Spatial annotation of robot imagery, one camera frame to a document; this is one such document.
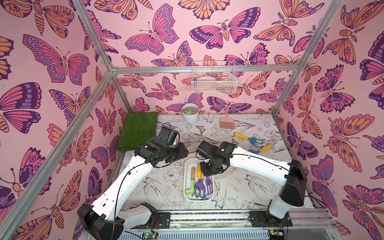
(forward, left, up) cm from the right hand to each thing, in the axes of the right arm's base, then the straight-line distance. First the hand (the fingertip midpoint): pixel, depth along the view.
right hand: (202, 176), depth 75 cm
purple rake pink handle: (-1, +1, -10) cm, 11 cm away
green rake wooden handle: (-4, +5, -11) cm, 13 cm away
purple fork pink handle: (0, -4, -8) cm, 9 cm away
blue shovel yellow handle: (+31, -39, -14) cm, 51 cm away
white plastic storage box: (+11, +8, -8) cm, 16 cm away
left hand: (+8, +7, +10) cm, 15 cm away
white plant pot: (+48, +7, -9) cm, 49 cm away
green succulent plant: (+47, +9, -1) cm, 48 cm away
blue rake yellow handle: (+25, -42, -13) cm, 51 cm away
